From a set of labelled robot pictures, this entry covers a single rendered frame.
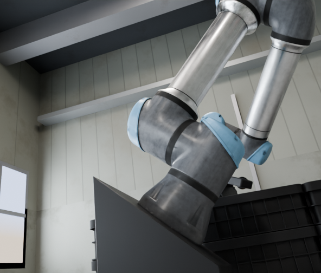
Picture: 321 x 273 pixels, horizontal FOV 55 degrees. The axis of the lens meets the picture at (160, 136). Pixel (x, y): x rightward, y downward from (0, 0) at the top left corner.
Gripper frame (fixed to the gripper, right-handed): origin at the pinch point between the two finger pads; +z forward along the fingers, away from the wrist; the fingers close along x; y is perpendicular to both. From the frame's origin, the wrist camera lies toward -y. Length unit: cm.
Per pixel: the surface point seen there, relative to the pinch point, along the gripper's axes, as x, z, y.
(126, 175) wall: -75, -105, 209
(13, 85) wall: 47, -209, 265
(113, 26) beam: -20, -236, 147
